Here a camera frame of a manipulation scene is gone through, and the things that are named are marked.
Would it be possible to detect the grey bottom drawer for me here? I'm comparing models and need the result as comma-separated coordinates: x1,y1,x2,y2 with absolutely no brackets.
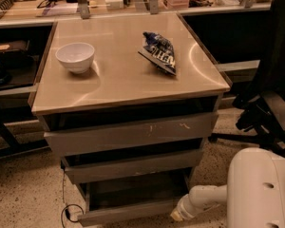
79,169,189,227

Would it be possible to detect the grey drawer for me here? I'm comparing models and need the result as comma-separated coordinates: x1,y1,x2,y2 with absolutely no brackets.
45,112,218,157
79,169,189,227
65,149,203,184

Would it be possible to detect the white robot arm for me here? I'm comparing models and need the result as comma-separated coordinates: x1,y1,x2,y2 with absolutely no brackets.
171,148,285,228

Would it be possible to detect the grey middle drawer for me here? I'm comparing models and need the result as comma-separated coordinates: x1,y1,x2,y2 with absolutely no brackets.
65,149,203,184

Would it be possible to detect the drawer cabinet with steel top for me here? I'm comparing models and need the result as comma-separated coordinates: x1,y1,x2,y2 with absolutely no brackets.
32,13,229,227

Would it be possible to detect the grey top drawer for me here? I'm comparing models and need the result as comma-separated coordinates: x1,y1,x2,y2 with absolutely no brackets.
45,112,218,157

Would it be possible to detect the black office chair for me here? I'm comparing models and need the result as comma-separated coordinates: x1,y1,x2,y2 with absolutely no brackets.
209,0,285,158

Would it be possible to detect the blue chip bag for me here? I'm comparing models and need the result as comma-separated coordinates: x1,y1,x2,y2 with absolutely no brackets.
139,31,176,76

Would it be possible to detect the white ceramic bowl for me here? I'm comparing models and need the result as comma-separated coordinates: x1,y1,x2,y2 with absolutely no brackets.
55,42,95,74

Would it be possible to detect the long background workbench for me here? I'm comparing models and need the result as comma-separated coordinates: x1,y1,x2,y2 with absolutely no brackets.
0,0,285,163

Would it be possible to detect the black floor cable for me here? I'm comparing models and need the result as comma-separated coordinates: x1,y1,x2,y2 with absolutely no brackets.
60,161,86,228

